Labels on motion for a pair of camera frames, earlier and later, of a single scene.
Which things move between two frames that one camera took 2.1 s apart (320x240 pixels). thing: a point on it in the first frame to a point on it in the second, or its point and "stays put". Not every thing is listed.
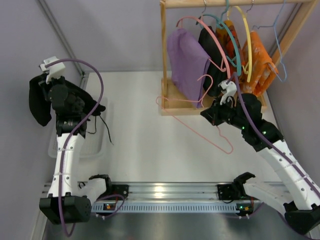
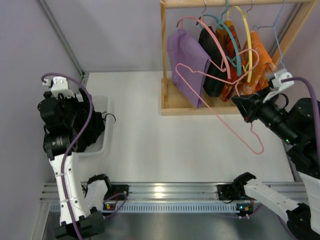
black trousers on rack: (217, 71) stays put
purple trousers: (189, 61) stays put
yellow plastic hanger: (249, 67) stays put
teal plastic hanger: (221, 23) stays put
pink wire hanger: (191, 127) to (236, 81)
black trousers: (60, 96) to (94, 128)
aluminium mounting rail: (191, 192) stays put
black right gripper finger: (210, 114) to (245, 104)
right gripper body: (214, 115) to (251, 107)
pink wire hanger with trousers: (221, 69) stays put
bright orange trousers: (264, 69) stays put
